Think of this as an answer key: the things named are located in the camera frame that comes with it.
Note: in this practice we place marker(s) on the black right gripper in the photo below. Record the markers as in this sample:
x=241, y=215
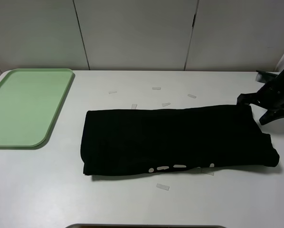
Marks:
x=270, y=95

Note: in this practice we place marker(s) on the black short sleeve t-shirt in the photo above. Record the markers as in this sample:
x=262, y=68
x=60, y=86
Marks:
x=124, y=142

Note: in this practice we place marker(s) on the light green plastic tray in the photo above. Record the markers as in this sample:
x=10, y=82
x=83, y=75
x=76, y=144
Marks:
x=30, y=100

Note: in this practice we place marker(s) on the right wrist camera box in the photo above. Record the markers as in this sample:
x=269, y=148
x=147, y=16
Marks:
x=264, y=77

